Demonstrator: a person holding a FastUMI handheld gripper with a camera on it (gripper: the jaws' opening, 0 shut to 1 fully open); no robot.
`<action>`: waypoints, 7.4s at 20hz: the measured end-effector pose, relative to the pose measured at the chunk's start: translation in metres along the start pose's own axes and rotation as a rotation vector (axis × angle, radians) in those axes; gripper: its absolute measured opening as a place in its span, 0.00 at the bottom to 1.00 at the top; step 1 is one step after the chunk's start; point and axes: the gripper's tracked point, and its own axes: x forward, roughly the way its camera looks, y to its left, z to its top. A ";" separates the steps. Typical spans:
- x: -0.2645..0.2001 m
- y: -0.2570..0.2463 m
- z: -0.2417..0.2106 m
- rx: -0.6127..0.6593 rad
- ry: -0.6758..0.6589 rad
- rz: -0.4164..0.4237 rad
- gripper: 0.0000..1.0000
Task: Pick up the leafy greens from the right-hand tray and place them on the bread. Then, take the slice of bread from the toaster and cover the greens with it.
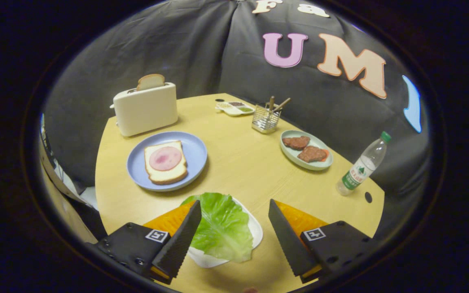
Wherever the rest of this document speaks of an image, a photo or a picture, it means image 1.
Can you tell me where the clear plastic water bottle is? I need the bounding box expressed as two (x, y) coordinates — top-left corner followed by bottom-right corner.
(336, 131), (392, 197)

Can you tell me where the white toaster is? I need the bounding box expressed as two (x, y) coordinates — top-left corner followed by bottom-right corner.
(110, 82), (179, 137)

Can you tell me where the metal wire utensil holder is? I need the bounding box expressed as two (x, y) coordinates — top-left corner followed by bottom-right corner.
(252, 104), (282, 134)

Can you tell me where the blue plate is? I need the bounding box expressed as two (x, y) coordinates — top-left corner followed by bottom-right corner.
(127, 131), (208, 192)

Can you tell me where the pale green plate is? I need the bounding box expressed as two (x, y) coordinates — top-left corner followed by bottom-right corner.
(280, 130), (333, 171)

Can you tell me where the bread slice under ham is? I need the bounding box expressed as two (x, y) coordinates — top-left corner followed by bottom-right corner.
(144, 140), (188, 186)

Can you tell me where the black backdrop cloth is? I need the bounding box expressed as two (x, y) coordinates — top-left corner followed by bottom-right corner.
(41, 0), (430, 241)

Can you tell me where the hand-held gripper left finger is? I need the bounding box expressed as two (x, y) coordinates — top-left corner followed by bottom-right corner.
(95, 199), (202, 285)

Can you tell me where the brown meat patty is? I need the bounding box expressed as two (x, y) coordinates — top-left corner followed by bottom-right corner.
(298, 146), (329, 163)
(282, 136), (311, 150)

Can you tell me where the white divided condiment dish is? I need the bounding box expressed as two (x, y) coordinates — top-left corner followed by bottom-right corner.
(215, 101), (255, 117)

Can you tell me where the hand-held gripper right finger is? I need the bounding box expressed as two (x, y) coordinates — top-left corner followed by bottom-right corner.
(268, 199), (379, 284)

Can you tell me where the toasted bread slice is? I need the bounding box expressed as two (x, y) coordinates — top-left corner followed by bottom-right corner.
(137, 74), (166, 91)

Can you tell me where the white plate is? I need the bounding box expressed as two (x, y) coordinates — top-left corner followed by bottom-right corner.
(186, 197), (263, 268)

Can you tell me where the pink ham slice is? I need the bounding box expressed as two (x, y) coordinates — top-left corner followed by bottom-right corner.
(149, 146), (182, 171)

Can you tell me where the green lettuce leaf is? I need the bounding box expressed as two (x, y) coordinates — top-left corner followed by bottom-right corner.
(181, 192), (254, 263)

